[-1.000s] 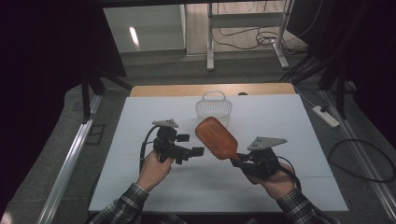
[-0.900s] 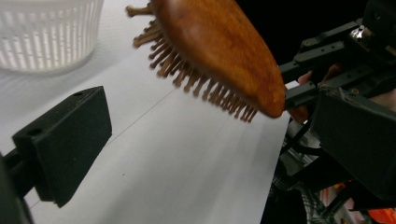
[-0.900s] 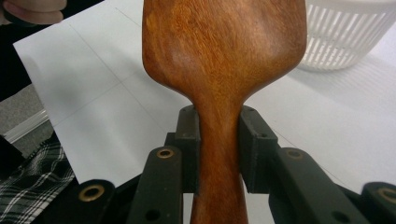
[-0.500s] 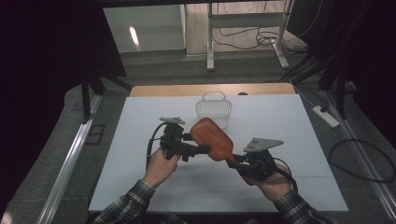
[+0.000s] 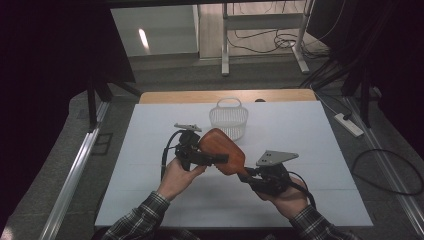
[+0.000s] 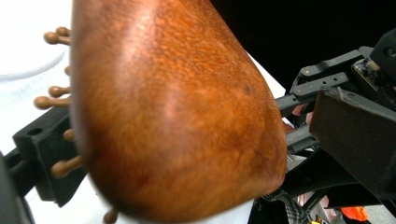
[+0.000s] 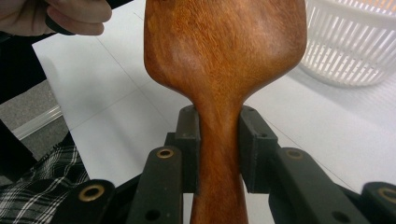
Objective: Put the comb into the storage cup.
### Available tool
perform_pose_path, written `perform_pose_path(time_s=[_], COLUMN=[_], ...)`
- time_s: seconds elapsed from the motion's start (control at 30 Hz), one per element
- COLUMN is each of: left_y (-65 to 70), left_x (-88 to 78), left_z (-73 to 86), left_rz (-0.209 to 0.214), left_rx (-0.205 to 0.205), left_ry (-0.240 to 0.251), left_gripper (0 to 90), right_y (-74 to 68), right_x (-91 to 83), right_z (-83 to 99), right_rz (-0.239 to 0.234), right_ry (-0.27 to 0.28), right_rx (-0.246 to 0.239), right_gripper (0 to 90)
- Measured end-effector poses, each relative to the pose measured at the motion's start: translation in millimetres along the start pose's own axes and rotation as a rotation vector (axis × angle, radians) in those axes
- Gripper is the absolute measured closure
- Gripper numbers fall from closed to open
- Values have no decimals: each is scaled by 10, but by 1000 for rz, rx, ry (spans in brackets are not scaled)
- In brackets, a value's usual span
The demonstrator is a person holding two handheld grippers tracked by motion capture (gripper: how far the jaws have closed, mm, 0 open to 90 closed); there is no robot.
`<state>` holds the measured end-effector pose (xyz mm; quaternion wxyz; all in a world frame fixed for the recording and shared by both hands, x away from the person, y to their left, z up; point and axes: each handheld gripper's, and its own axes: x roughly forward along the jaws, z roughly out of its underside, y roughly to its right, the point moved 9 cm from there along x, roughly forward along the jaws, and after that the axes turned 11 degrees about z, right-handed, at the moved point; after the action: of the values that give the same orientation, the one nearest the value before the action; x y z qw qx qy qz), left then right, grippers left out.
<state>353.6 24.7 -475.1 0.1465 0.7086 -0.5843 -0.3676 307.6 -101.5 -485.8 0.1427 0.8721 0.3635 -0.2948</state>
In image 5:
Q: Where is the white cabinet panel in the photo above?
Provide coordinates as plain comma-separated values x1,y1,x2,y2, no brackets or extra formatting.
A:
110,4,202,58

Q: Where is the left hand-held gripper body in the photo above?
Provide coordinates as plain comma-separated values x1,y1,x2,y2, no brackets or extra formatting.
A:
173,123,205,172

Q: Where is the person's left hand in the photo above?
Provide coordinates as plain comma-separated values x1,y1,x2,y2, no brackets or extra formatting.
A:
156,157,208,202

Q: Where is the black floor cable loop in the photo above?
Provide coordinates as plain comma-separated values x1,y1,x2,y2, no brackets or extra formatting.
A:
351,148,424,197

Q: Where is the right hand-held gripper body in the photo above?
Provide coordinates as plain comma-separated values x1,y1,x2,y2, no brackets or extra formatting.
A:
249,149,300,197

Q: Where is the aluminium floor rail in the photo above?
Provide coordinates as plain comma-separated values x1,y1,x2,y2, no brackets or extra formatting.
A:
342,95,424,238
38,101,112,240

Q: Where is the black curtain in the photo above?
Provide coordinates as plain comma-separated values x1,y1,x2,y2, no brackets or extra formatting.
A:
0,0,136,233
305,0,424,159

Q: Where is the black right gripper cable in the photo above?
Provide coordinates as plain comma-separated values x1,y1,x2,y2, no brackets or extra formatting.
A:
287,171,317,210

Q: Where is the black metal stand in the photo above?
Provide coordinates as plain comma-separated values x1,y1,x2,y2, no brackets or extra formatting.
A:
342,64,374,129
86,78,144,133

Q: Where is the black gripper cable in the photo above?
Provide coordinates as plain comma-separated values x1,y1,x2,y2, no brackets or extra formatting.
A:
287,171,317,210
160,129,184,182

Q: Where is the bundle of black cables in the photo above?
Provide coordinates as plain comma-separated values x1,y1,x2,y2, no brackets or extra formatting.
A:
299,58,349,92

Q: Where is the person's right hand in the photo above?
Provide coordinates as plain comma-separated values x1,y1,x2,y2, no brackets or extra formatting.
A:
259,176,310,220

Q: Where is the tangle of black floor cables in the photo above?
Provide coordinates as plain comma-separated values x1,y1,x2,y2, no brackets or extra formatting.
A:
227,28,332,60

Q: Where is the white metal desk frame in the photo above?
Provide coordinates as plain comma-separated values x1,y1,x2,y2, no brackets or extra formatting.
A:
221,0,316,77

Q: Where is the white power strip cable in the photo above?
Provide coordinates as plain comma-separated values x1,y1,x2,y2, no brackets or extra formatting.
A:
312,87,338,116

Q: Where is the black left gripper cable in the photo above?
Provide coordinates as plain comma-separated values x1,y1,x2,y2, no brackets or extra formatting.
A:
160,129,184,182

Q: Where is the white power strip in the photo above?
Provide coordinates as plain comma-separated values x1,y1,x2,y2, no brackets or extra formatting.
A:
333,112,365,138

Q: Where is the white plastic basket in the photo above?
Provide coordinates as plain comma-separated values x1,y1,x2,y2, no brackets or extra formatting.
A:
208,96,250,141

